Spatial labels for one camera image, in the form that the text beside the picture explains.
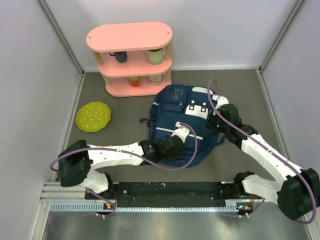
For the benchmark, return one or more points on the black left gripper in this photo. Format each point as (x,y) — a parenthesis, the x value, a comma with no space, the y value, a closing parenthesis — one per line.
(173,157)

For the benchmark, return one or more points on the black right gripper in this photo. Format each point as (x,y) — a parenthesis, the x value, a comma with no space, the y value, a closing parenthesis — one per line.
(210,123)

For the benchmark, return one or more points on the navy blue student backpack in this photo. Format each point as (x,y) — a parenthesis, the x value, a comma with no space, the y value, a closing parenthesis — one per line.
(189,105)

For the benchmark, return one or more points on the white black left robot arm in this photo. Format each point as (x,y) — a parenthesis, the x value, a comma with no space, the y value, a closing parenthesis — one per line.
(78,164)

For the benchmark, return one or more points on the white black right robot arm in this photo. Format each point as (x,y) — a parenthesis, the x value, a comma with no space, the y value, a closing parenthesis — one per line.
(295,190)

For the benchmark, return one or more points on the patterned ceramic bowl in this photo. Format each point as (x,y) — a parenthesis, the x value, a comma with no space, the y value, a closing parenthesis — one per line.
(155,79)

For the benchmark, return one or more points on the orange cup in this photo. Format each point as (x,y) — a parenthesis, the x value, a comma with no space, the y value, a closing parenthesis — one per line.
(133,81)

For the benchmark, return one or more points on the green polka dot plate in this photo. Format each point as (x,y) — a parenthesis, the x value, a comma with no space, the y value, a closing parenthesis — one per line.
(93,117)

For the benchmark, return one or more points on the pale green mug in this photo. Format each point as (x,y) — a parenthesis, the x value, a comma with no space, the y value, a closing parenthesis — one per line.
(154,56)

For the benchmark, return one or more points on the pink three-tier wooden shelf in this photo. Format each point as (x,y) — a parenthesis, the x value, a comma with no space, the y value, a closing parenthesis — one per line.
(132,38)

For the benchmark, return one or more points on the dark blue mug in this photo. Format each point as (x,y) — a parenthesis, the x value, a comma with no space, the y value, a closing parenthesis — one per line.
(120,56)

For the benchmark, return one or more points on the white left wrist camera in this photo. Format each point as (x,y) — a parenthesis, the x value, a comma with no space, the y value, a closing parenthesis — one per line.
(181,131)

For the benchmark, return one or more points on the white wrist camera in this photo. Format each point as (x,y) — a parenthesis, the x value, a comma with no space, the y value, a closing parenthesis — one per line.
(181,131)
(219,101)

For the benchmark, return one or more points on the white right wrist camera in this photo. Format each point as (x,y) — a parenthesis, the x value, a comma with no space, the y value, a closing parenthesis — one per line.
(219,101)

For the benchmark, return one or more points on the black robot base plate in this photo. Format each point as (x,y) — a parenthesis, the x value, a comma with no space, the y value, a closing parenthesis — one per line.
(174,194)

